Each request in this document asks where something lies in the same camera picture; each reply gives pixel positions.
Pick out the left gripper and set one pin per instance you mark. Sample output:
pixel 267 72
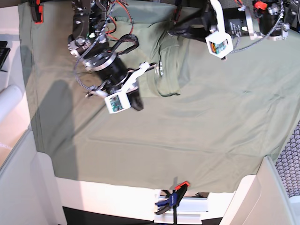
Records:
pixel 237 21

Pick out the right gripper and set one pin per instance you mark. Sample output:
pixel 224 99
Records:
pixel 113 73

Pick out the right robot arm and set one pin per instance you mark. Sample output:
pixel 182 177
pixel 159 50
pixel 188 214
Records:
pixel 92 44

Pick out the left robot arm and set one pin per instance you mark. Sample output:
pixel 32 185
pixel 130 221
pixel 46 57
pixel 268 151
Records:
pixel 266 18

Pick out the red black far clamp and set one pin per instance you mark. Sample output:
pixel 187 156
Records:
pixel 177 11

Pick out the blue black bar clamp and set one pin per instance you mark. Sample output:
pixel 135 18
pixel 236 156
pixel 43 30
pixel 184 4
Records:
pixel 172 200

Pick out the white paper roll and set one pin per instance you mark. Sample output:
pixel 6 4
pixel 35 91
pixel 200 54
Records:
pixel 10 97

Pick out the red black corner clamp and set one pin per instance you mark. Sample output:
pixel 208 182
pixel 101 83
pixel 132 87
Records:
pixel 36 11

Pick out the black mesh chair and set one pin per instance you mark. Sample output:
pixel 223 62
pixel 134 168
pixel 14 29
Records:
pixel 288 164

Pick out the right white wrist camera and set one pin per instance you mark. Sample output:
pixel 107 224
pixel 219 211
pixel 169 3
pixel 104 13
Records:
pixel 117 102

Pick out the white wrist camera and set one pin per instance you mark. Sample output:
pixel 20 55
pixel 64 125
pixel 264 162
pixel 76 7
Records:
pixel 117 102
pixel 219 44

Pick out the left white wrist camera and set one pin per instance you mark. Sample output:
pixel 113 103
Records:
pixel 219 44

